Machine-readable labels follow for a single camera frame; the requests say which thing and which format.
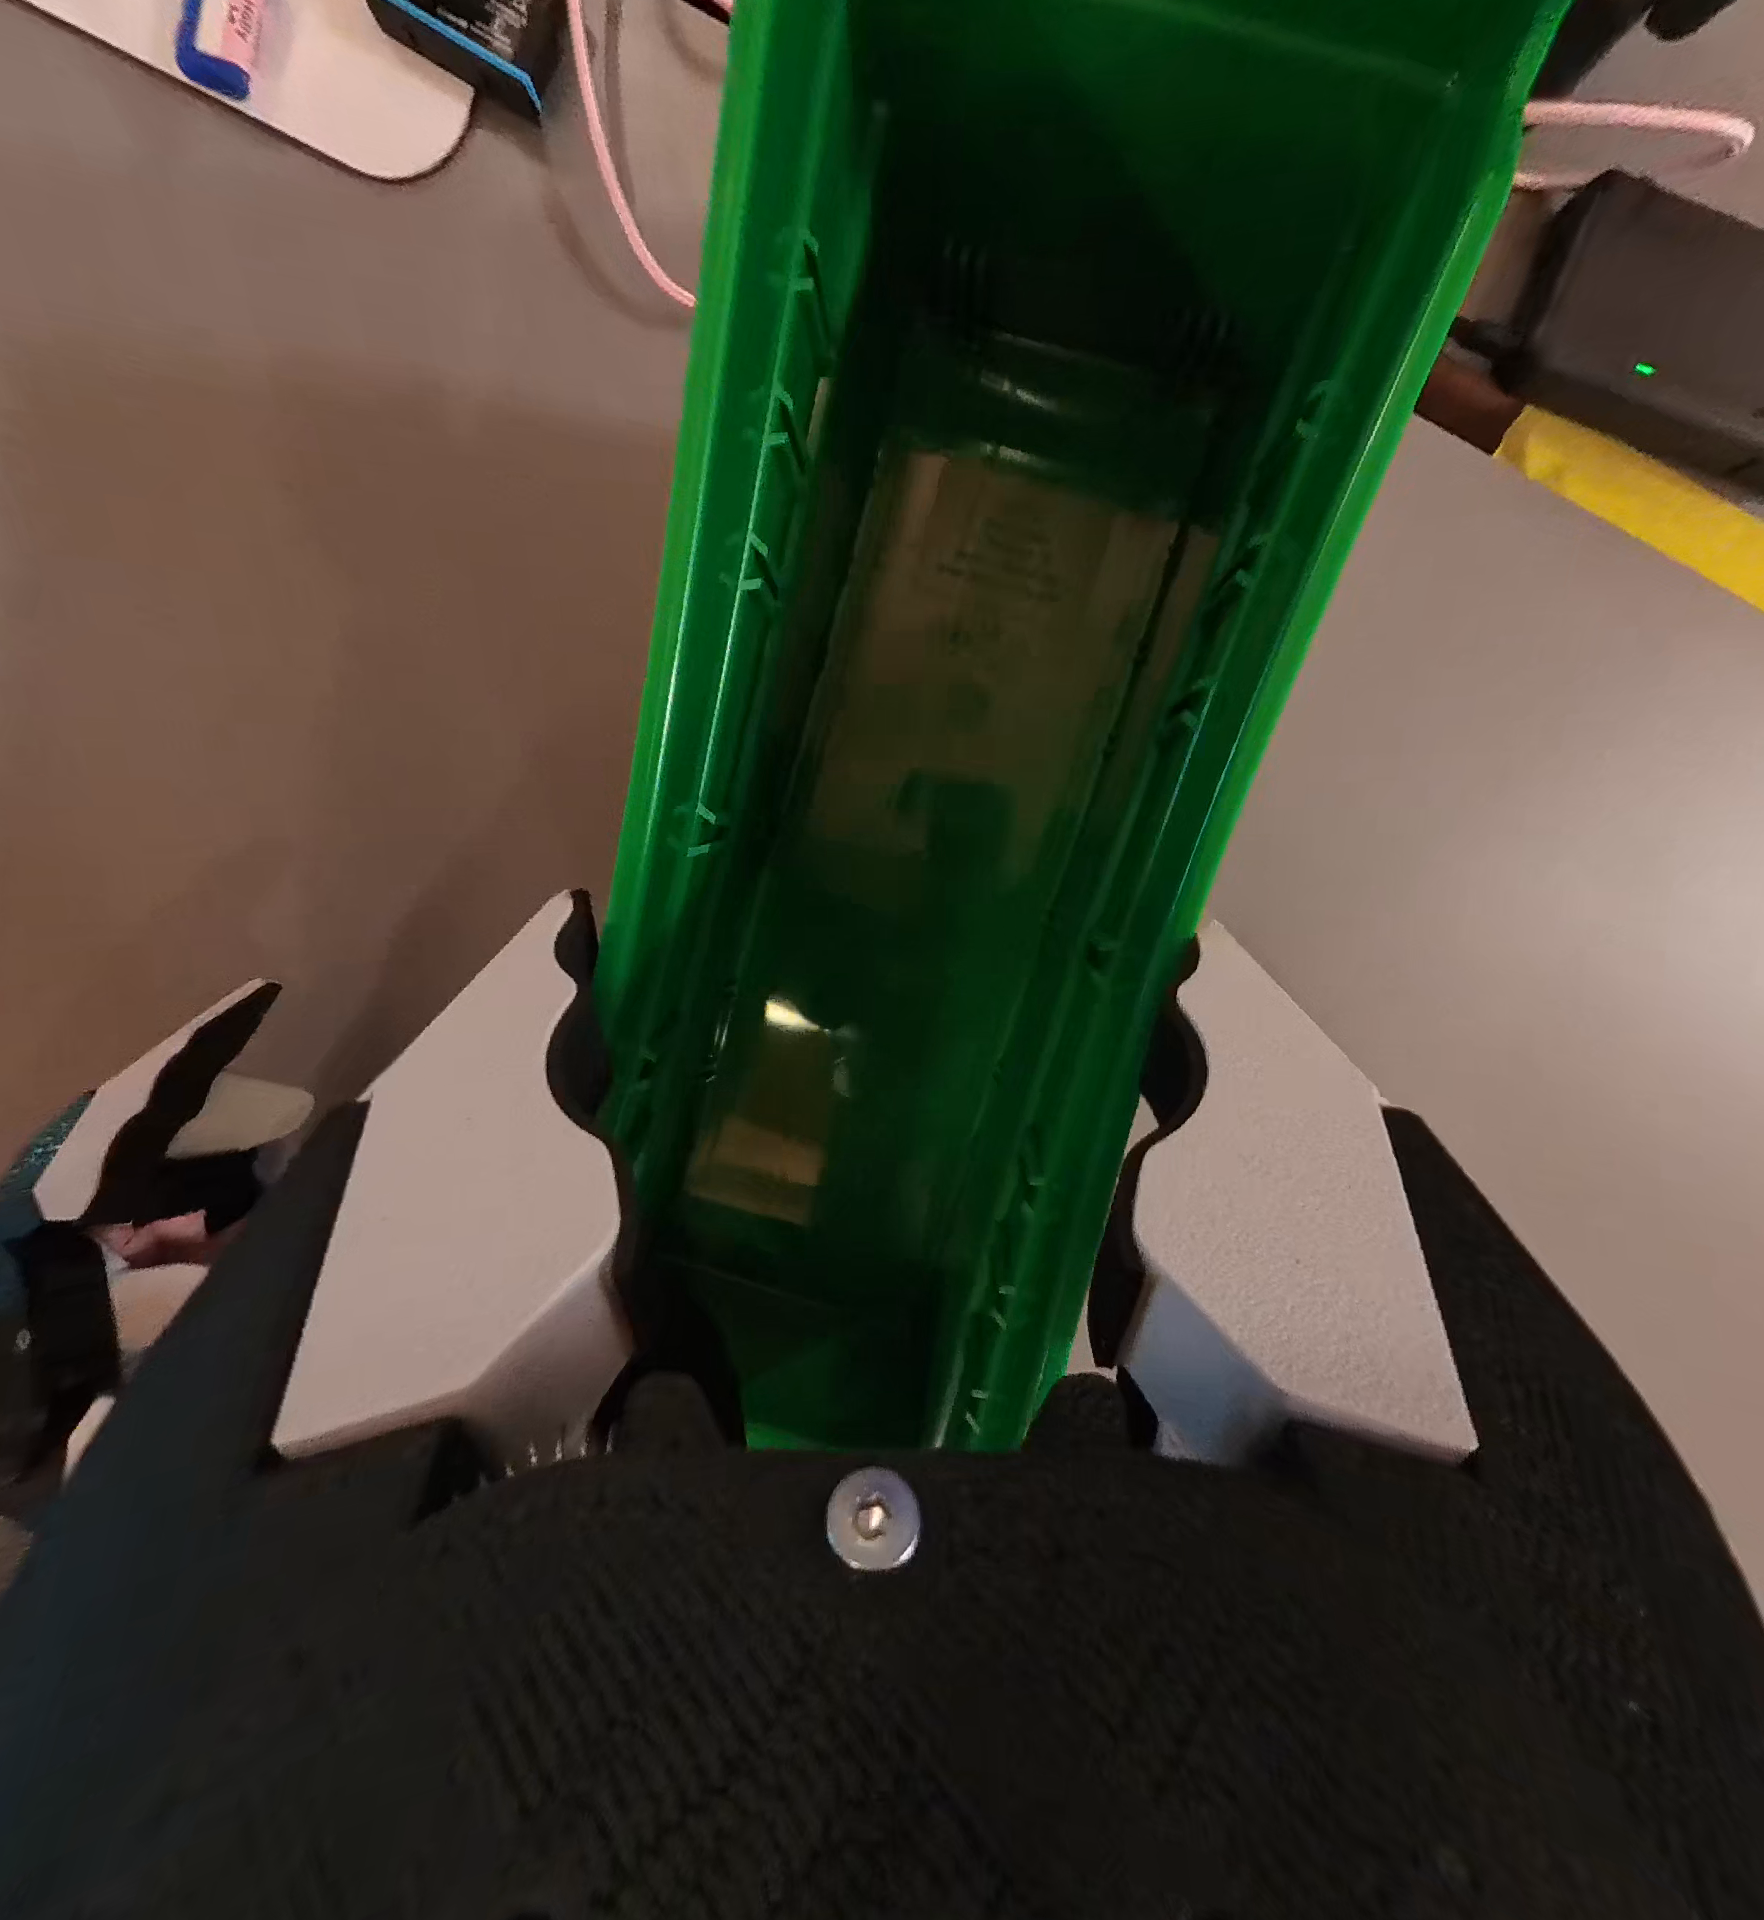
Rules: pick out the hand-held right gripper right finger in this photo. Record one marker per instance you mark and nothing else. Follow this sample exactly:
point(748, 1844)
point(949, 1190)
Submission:
point(1287, 1276)

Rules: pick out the black box blue edge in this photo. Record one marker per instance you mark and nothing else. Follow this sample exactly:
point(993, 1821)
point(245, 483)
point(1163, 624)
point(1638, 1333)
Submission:
point(461, 46)

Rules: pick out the blue card case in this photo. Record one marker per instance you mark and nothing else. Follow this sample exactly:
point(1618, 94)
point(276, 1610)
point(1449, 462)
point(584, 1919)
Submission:
point(230, 38)

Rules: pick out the black power bank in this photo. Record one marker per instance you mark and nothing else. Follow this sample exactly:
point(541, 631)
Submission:
point(1677, 330)

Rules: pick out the white flat stand base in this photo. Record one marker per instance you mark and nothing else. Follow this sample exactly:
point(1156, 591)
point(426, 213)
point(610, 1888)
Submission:
point(358, 114)

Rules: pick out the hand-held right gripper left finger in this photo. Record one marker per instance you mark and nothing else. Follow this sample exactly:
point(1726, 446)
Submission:
point(461, 1262)

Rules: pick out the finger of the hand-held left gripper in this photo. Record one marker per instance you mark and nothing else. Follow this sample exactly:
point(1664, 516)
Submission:
point(101, 1126)

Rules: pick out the yellow tape strip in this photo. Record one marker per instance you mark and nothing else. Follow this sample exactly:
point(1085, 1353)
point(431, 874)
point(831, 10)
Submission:
point(1692, 525)

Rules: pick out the green plastic bin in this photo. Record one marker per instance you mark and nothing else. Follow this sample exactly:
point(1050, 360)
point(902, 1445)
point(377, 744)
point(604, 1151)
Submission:
point(1121, 150)

